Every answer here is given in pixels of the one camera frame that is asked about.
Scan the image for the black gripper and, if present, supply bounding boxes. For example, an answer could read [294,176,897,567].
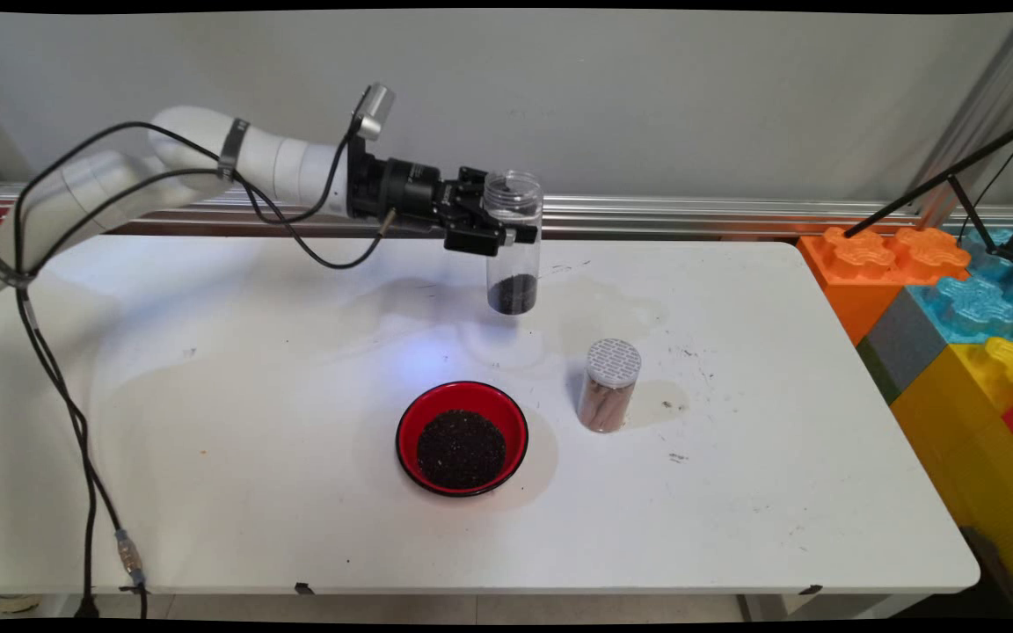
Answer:
[346,136,539,258]

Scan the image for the clear plastic jar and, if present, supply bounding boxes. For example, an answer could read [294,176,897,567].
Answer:
[482,170,544,316]

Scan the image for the black seeds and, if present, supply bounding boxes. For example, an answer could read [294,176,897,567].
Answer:
[417,409,507,491]
[487,273,539,316]

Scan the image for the red bowl with black rim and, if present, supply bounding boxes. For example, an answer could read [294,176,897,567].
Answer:
[396,380,531,498]

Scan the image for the jar with white patterned lid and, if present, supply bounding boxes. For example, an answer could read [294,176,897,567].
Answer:
[577,338,644,434]

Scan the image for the black seeds in red bowl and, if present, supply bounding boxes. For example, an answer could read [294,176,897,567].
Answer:
[417,409,507,491]

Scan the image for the orange giant toy block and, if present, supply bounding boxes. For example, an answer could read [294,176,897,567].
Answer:
[797,227,972,346]

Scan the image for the grey giant toy block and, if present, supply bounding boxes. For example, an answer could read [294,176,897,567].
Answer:
[856,288,949,405]

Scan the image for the black tripod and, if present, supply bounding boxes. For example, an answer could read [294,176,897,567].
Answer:
[842,110,1013,266]

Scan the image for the blue giant toy block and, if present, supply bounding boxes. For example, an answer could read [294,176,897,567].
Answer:
[907,227,1013,346]

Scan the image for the yellow giant toy block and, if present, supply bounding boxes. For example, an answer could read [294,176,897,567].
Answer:
[889,337,1013,616]

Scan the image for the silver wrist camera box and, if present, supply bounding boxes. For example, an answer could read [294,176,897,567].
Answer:
[353,82,397,142]

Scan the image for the aluminium rail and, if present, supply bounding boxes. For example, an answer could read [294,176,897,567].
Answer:
[0,183,1013,240]

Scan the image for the black cable with silver connector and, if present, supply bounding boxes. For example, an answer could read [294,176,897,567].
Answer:
[12,121,395,621]

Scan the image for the black cable with thick plug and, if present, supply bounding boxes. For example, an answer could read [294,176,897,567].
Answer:
[12,163,395,618]

